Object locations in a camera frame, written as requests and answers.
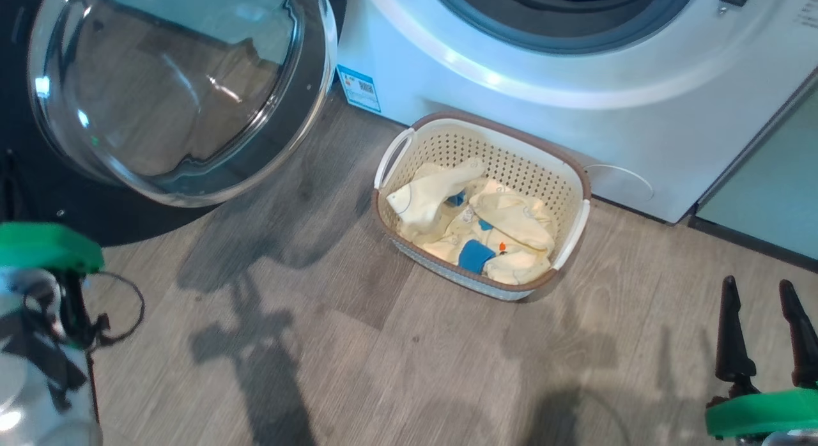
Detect washing machine glass door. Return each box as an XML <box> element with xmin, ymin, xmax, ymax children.
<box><xmin>0</xmin><ymin>0</ymin><xmax>340</xmax><ymax>249</ymax></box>

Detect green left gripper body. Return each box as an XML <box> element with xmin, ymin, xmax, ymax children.
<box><xmin>0</xmin><ymin>222</ymin><xmax>105</xmax><ymax>275</ymax></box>

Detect dark cabinet plinth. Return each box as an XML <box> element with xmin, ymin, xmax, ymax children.
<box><xmin>686</xmin><ymin>215</ymin><xmax>818</xmax><ymax>273</ymax></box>

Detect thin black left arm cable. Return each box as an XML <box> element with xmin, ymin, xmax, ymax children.
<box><xmin>82</xmin><ymin>271</ymin><xmax>146</xmax><ymax>352</ymax></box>

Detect yellow baby top blue trim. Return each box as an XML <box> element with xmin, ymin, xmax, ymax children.
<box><xmin>422</xmin><ymin>178</ymin><xmax>557</xmax><ymax>286</ymax></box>

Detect cream perforated laundry basket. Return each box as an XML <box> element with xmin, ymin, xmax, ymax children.
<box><xmin>372</xmin><ymin>111</ymin><xmax>592</xmax><ymax>302</ymax></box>

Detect blue energy label sticker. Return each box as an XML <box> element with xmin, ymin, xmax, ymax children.
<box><xmin>337</xmin><ymin>64</ymin><xmax>382</xmax><ymax>114</ymax></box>

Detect white front-load washing machine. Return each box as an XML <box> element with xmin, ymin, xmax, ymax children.
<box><xmin>336</xmin><ymin>0</ymin><xmax>818</xmax><ymax>225</ymax></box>

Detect cream bear-print baby pants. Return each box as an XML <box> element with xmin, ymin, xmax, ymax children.
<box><xmin>386</xmin><ymin>157</ymin><xmax>497</xmax><ymax>275</ymax></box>

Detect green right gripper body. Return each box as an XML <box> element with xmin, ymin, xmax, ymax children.
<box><xmin>705</xmin><ymin>380</ymin><xmax>818</xmax><ymax>441</ymax></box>

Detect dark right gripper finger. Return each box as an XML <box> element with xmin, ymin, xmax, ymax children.
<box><xmin>778</xmin><ymin>279</ymin><xmax>818</xmax><ymax>388</ymax></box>
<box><xmin>715</xmin><ymin>275</ymin><xmax>759</xmax><ymax>383</ymax></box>

